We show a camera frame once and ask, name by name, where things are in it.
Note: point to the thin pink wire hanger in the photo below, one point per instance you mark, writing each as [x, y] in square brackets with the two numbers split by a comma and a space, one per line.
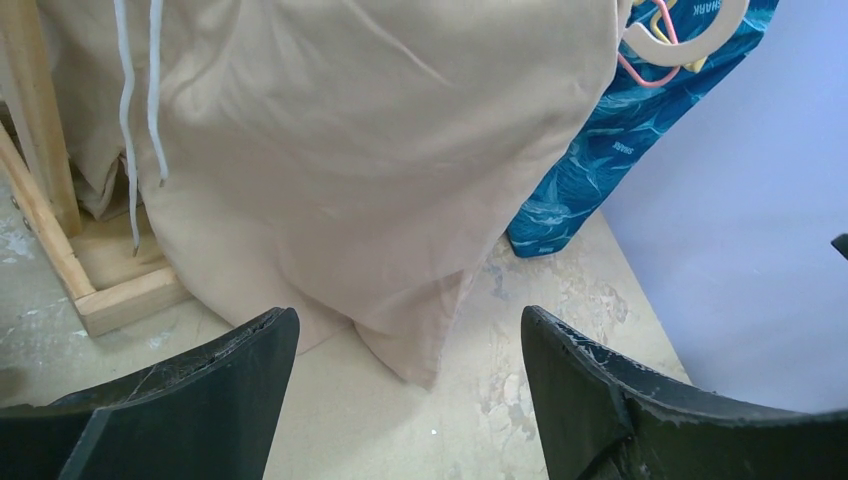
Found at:
[655, 43]

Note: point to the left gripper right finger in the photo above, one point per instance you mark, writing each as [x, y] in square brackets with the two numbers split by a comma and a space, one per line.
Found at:
[602, 415]

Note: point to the beige plastic hanger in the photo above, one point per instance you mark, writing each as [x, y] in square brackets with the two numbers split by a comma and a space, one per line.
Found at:
[729, 16]

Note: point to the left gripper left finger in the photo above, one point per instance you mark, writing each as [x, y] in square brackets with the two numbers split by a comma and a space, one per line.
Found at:
[208, 413]

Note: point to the wooden clothes rack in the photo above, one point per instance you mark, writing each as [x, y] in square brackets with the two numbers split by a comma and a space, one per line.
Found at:
[107, 287]

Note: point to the beige drawstring shorts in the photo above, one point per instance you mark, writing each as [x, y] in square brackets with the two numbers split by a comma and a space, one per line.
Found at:
[355, 160]

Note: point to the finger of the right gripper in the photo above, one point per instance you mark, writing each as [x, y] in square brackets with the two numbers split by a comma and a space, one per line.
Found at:
[840, 244]

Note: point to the blue shark print shorts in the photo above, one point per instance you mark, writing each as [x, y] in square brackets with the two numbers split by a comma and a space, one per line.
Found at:
[641, 104]

